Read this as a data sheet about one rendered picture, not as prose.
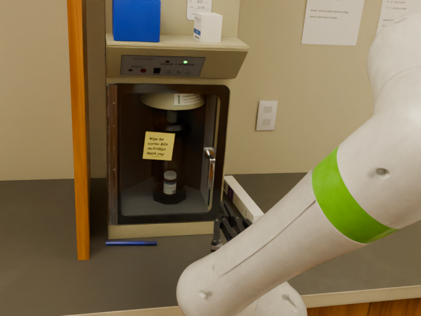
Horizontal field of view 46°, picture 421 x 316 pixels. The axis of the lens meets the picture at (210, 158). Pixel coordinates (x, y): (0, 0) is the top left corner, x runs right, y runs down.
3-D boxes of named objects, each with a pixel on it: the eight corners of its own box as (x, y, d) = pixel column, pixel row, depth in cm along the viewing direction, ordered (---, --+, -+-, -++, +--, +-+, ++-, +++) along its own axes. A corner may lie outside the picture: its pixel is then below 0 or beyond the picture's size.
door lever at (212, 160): (211, 181, 136) (202, 181, 136) (213, 149, 132) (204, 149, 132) (215, 190, 131) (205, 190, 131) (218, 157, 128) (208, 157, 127)
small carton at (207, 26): (193, 37, 117) (194, 12, 114) (213, 38, 119) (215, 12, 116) (200, 42, 113) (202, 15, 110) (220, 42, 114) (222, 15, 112)
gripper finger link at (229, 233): (240, 257, 103) (233, 258, 102) (224, 229, 113) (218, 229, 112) (241, 241, 101) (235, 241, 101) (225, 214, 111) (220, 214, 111)
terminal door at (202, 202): (110, 224, 136) (109, 83, 120) (218, 219, 142) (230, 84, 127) (110, 226, 135) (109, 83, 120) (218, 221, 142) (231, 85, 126)
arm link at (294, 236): (390, 257, 58) (375, 182, 65) (315, 224, 53) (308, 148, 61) (220, 345, 81) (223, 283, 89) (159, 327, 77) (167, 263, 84)
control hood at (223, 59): (105, 74, 119) (104, 32, 116) (233, 76, 127) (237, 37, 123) (106, 87, 109) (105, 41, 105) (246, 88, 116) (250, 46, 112)
